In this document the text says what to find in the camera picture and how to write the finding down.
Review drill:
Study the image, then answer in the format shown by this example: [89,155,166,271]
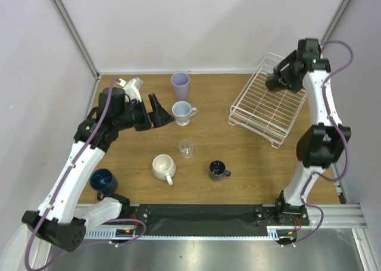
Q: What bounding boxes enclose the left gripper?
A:
[114,94,174,131]

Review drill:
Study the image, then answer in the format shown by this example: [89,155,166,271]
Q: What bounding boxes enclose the cream round mug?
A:
[152,154,176,186]

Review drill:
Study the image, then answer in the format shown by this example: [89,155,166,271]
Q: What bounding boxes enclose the large dark blue mug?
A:
[89,169,118,201]

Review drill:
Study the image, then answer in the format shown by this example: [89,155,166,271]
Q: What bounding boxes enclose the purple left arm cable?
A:
[24,78,147,270]

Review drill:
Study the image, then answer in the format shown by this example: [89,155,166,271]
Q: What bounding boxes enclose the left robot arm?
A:
[21,87,174,252]

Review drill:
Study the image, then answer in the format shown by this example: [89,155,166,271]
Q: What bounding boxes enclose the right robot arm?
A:
[266,39,351,225]

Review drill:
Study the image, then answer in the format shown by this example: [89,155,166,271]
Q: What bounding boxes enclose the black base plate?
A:
[132,204,310,238]

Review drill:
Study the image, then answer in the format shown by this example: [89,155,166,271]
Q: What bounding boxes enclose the small dark blue mug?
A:
[209,160,232,180]

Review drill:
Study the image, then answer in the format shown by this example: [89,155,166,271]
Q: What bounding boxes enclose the clear glass cup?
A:
[179,139,195,158]

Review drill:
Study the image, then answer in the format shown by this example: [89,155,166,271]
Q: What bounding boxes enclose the pale blue footed mug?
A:
[172,101,198,126]

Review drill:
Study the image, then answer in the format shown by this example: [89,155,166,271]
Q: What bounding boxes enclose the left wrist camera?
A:
[118,77,143,101]

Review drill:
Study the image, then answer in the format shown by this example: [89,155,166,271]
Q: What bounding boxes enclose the lilac plastic tumbler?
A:
[170,73,190,101]

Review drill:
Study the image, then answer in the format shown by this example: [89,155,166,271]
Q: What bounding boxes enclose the white wire dish rack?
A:
[228,52,307,148]

